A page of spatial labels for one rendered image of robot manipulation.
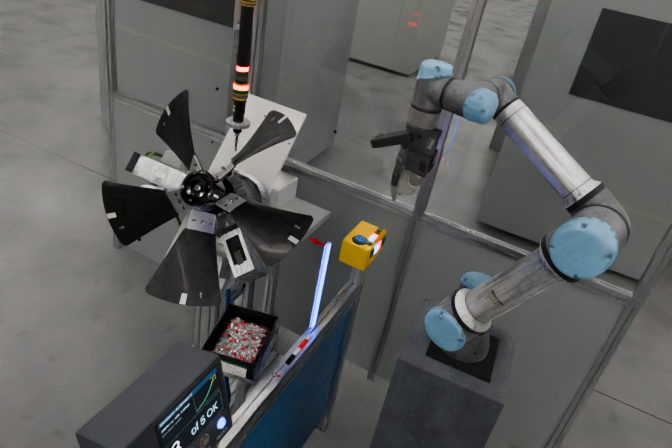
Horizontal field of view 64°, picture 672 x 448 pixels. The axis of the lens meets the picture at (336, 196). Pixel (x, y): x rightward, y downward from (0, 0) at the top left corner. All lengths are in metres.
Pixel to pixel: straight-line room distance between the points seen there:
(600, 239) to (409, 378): 0.70
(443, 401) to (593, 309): 0.87
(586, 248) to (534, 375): 1.41
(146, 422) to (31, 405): 1.74
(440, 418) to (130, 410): 0.91
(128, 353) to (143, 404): 1.81
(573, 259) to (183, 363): 0.80
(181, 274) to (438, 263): 1.10
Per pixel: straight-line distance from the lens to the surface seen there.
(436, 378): 1.58
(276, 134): 1.71
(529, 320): 2.37
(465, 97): 1.23
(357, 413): 2.72
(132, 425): 1.06
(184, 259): 1.73
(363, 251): 1.82
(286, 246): 1.62
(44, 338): 3.03
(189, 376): 1.11
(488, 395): 1.58
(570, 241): 1.18
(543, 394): 2.58
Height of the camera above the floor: 2.09
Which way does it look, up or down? 29 degrees down
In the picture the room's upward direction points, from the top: 11 degrees clockwise
